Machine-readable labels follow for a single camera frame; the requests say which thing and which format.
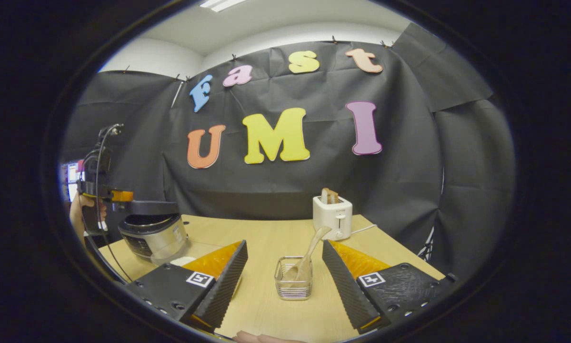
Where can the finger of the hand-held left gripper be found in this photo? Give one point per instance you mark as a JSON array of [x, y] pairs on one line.
[[122, 196]]

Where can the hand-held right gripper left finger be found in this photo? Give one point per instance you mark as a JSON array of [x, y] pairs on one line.
[[218, 286]]

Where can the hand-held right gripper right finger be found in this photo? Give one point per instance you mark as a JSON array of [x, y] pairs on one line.
[[345, 286]]

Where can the white rice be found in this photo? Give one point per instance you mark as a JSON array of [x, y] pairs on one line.
[[183, 261]]

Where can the wooden spoon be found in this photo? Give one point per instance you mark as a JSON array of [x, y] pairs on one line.
[[309, 252]]

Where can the grey steel rice cooker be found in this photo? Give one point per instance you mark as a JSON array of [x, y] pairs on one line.
[[156, 240]]

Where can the computer monitor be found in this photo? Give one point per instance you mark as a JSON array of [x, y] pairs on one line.
[[71, 181]]

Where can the white toaster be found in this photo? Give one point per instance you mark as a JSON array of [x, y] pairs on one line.
[[333, 219]]

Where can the bread slice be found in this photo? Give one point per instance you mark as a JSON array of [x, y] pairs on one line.
[[330, 196]]

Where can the black backdrop cloth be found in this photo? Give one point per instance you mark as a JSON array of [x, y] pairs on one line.
[[275, 190]]

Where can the ceiling light panel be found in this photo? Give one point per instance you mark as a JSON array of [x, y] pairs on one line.
[[221, 4]]

